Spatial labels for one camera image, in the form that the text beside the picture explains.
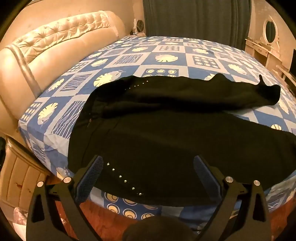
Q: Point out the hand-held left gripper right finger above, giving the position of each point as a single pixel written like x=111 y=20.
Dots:
x=207 y=179

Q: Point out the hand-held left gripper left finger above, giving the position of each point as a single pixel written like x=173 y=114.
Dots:
x=89 y=180

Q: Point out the black pants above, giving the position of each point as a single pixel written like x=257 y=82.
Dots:
x=161 y=139

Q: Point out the crumpled clear plastic bag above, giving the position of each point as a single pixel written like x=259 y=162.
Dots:
x=21 y=214

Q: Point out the blue patterned bedsheet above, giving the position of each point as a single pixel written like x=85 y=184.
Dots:
x=166 y=58

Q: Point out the white vanity with oval mirror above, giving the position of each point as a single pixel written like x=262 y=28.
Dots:
x=262 y=49

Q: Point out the black flat television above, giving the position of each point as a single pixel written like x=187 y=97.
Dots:
x=294 y=62

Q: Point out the dark green curtain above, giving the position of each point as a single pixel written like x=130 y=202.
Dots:
x=196 y=20

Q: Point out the small round desk fan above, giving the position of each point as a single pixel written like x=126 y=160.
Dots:
x=140 y=25

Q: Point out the beige tufted bed frame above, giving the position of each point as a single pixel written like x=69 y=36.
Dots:
x=57 y=60

